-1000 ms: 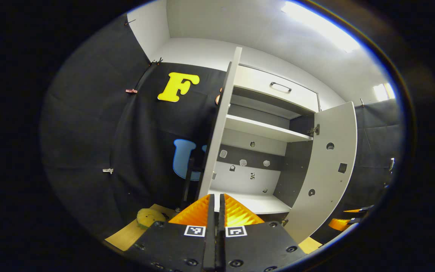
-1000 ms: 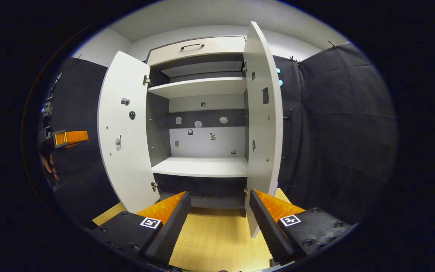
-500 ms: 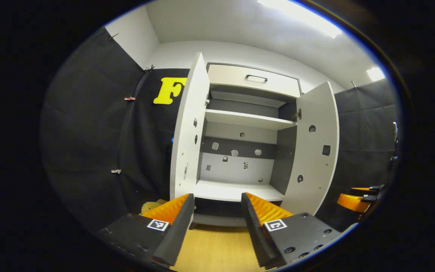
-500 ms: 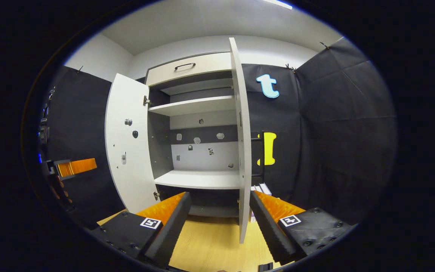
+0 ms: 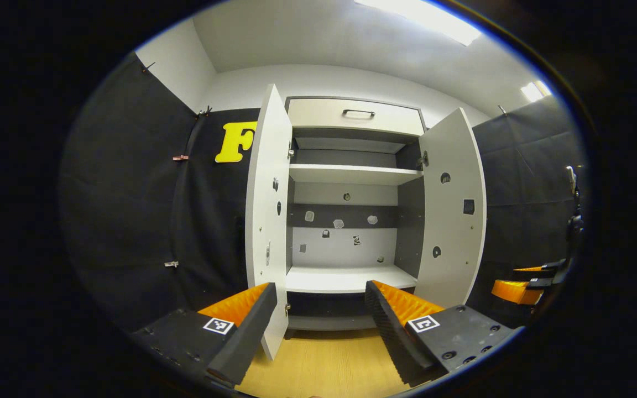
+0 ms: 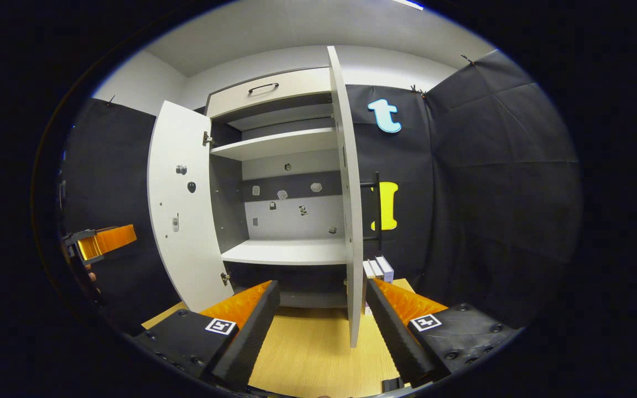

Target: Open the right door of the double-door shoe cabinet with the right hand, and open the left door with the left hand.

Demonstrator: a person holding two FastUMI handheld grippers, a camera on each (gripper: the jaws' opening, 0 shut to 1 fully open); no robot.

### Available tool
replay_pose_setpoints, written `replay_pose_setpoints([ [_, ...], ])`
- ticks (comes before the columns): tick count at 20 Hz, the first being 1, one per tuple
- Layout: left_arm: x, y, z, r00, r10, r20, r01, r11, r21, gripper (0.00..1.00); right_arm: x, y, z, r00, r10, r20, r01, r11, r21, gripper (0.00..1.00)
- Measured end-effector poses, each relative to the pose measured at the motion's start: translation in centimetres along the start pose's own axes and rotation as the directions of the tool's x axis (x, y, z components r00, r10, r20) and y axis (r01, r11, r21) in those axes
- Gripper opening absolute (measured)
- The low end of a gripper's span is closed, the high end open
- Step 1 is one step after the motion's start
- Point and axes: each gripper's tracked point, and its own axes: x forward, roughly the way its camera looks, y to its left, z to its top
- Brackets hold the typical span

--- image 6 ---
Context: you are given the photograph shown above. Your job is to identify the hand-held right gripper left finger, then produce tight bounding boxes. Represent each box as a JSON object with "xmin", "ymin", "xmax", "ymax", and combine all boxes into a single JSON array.
[{"xmin": 130, "ymin": 279, "xmax": 281, "ymax": 390}]

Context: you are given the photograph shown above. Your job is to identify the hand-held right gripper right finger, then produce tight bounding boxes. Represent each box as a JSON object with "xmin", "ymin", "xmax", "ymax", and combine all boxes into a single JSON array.
[{"xmin": 366, "ymin": 278, "xmax": 521, "ymax": 387}]

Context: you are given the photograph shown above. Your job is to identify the beige shoe cabinet door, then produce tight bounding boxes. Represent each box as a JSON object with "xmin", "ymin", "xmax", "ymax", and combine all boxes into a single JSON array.
[
  {"xmin": 147, "ymin": 99, "xmax": 234, "ymax": 313},
  {"xmin": 327, "ymin": 45, "xmax": 364, "ymax": 349}
]

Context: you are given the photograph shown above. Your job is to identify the beige double-door shoe cabinet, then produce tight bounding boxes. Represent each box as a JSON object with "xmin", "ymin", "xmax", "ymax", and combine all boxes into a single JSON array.
[{"xmin": 147, "ymin": 45, "xmax": 383, "ymax": 349}]

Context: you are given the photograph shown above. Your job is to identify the white cabinet shelf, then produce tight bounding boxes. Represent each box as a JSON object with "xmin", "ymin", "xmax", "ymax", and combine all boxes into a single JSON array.
[
  {"xmin": 210, "ymin": 127, "xmax": 338, "ymax": 161},
  {"xmin": 221, "ymin": 239, "xmax": 348, "ymax": 266}
]

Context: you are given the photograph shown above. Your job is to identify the beige cabinet drawer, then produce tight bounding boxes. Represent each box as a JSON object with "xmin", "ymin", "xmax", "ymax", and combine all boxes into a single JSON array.
[{"xmin": 206, "ymin": 67, "xmax": 333, "ymax": 118}]

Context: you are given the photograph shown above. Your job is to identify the black backdrop cloth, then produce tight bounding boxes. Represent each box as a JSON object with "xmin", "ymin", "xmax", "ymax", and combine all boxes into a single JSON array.
[{"xmin": 59, "ymin": 49, "xmax": 583, "ymax": 332}]

